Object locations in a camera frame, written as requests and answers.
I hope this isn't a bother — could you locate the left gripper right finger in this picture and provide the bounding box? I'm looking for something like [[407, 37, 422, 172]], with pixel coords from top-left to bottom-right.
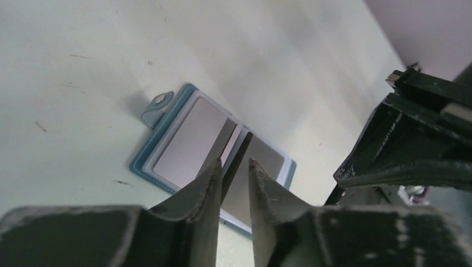
[[250, 177, 471, 266]]

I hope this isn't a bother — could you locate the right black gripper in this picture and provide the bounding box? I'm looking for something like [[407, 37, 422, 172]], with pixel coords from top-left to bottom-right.
[[333, 62, 471, 191]]

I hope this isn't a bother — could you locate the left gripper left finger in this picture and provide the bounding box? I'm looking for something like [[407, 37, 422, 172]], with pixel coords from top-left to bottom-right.
[[1, 160, 223, 266]]

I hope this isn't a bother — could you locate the grey striped card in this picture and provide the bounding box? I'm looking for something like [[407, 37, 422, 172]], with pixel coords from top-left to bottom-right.
[[147, 97, 237, 191]]

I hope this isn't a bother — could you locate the blue card holder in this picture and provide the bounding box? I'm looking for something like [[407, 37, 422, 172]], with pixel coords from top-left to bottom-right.
[[129, 83, 297, 237]]

